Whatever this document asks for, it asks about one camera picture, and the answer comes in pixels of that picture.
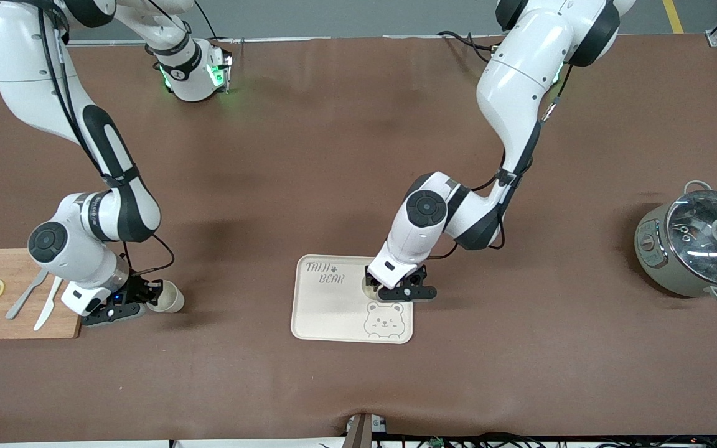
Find white plastic cup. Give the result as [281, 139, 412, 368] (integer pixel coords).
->
[360, 272, 391, 301]
[147, 280, 185, 314]

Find cream bear print tray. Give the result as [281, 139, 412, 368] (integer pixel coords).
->
[290, 254, 414, 345]

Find white plastic knife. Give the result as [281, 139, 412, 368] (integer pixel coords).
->
[34, 277, 63, 332]

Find grey plastic knife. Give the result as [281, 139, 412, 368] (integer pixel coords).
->
[6, 268, 50, 320]

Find brown table cover cloth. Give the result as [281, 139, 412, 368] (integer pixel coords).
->
[0, 34, 717, 444]

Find grey-green electric pot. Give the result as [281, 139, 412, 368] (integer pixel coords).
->
[634, 180, 717, 304]

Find glass pot lid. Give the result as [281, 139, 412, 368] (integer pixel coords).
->
[665, 190, 717, 288]

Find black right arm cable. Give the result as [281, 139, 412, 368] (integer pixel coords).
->
[38, 9, 176, 274]

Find metal table edge bracket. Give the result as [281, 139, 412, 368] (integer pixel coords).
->
[345, 413, 390, 448]

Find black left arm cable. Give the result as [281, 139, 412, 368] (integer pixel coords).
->
[427, 62, 574, 259]

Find black arm base cable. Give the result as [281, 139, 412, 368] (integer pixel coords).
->
[192, 0, 220, 42]
[438, 30, 502, 63]

